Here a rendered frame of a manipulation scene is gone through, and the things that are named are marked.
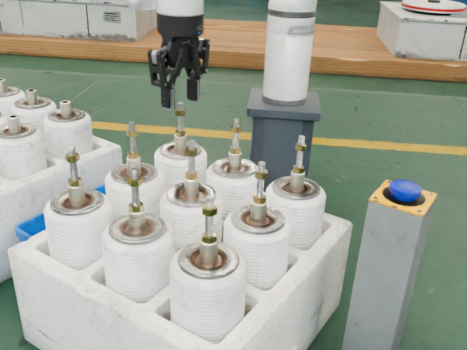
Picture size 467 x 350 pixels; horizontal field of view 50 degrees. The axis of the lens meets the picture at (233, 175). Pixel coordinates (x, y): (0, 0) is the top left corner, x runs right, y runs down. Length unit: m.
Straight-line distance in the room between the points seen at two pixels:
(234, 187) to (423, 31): 1.88
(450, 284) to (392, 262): 0.42
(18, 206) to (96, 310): 0.36
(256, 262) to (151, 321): 0.16
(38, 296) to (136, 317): 0.20
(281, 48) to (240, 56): 1.47
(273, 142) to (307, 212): 0.28
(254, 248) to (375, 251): 0.16
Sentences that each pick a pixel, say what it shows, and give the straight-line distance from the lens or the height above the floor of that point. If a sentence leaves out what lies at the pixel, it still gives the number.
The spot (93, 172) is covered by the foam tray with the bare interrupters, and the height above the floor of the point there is 0.15.
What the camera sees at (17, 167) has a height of 0.20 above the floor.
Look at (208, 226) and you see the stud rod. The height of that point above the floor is 0.30.
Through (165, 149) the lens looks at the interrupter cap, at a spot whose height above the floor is 0.25.
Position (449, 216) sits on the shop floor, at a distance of 1.35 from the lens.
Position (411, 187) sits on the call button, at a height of 0.33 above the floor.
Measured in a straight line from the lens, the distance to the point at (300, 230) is 0.79.
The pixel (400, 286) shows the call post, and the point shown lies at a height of 0.20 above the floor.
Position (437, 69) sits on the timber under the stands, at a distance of 2.56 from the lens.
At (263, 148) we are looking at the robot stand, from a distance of 1.03.
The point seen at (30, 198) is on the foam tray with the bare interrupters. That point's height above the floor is 0.15.
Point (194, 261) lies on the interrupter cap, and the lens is 0.63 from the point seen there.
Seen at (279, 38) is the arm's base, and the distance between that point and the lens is 0.99.
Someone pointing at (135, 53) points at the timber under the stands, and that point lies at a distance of 2.55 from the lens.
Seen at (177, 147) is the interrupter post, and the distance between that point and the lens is 0.91.
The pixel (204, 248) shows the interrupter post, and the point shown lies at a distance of 0.61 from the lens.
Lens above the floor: 0.62
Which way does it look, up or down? 27 degrees down
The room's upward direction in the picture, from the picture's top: 2 degrees clockwise
